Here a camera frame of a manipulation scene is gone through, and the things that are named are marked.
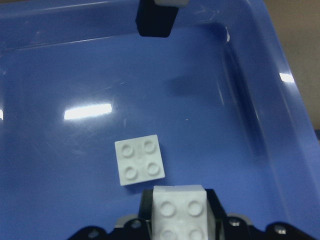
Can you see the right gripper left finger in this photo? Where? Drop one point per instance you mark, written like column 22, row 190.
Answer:
column 146, row 205

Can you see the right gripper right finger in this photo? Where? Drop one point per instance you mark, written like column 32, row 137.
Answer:
column 215, row 205

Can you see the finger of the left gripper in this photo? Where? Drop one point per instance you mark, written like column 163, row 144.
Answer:
column 154, row 20

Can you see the white block lying in tray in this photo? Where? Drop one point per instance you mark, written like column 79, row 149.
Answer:
column 139, row 160

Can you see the blue plastic tray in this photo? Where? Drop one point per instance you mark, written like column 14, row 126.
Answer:
column 76, row 76

